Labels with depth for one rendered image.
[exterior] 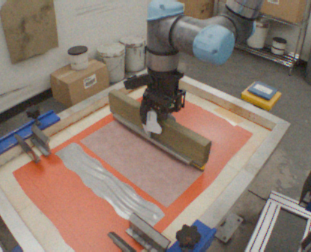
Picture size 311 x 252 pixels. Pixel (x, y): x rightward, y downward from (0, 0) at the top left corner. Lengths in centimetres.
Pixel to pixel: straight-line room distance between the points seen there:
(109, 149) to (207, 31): 44
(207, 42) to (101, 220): 43
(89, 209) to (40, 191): 14
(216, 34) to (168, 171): 38
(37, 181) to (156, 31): 48
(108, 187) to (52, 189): 15
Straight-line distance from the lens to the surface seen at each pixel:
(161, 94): 64
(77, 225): 62
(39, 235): 64
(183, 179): 69
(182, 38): 52
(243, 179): 67
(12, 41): 253
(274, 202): 167
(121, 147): 77
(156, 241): 51
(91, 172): 71
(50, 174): 74
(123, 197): 64
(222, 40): 49
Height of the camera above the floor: 148
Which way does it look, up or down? 39 degrees down
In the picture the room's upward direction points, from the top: straight up
